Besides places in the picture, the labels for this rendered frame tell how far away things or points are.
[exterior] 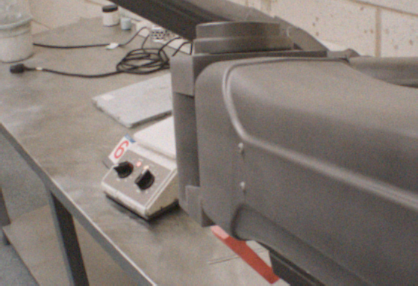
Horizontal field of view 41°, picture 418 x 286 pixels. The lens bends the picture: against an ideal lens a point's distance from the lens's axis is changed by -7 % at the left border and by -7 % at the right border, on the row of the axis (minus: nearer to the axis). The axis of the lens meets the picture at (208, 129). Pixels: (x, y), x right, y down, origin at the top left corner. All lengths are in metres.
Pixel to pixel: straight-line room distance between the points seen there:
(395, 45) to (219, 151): 1.06
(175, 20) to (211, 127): 0.45
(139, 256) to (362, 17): 0.71
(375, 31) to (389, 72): 0.97
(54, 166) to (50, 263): 0.91
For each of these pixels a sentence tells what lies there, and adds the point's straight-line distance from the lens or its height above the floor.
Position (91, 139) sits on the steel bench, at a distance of 1.25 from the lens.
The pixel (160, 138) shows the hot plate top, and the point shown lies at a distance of 1.01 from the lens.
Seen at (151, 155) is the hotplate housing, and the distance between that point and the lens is 1.00.
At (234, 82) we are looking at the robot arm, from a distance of 0.19.
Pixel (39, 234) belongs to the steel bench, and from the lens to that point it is 2.20.
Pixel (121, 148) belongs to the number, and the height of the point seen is 0.77.
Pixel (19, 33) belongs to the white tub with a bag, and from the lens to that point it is 1.84.
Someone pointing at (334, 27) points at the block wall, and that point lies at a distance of 1.36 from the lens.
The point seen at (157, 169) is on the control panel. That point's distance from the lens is 0.97.
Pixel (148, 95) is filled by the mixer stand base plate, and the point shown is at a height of 0.76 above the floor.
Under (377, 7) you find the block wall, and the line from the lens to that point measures 1.27.
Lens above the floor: 1.28
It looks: 26 degrees down
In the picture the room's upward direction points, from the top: 5 degrees counter-clockwise
